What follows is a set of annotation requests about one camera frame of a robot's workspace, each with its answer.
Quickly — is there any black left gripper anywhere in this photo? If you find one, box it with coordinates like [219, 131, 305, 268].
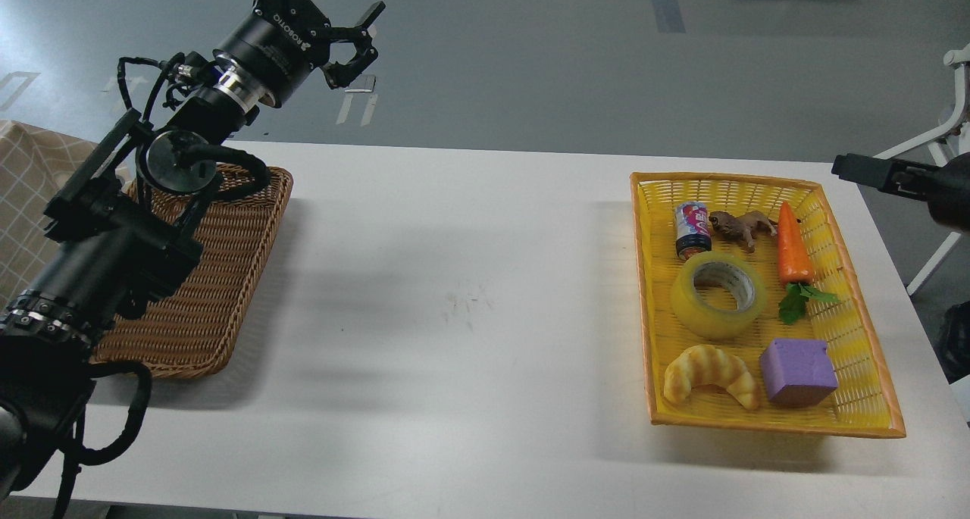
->
[214, 0, 386, 108]

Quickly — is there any yellow tape roll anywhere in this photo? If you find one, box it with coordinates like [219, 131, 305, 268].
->
[670, 251, 767, 342]

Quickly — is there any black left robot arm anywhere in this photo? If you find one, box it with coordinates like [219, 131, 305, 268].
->
[2, 0, 386, 499]

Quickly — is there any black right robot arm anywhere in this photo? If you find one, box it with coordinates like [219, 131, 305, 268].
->
[831, 153, 969, 233]

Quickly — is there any beige checkered cloth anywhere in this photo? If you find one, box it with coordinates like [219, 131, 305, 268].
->
[1, 119, 97, 305]

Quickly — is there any brown wicker basket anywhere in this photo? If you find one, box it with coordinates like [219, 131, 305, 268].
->
[91, 167, 293, 380]

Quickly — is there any small drink can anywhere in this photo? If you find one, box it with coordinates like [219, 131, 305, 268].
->
[674, 201, 712, 261]

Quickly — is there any brown toy animal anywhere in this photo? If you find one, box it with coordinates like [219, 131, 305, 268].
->
[708, 211, 778, 254]

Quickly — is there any toy croissant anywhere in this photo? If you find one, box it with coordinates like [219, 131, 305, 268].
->
[662, 344, 761, 411]

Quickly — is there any orange toy carrot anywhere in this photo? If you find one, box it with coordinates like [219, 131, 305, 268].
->
[777, 202, 840, 325]

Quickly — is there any purple foam cube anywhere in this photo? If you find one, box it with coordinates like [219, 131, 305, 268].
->
[759, 337, 839, 406]

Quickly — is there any yellow plastic basket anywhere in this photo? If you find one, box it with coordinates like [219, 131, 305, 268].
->
[630, 173, 906, 437]

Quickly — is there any black corrugated hose left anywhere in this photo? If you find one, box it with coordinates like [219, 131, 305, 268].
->
[53, 361, 152, 519]

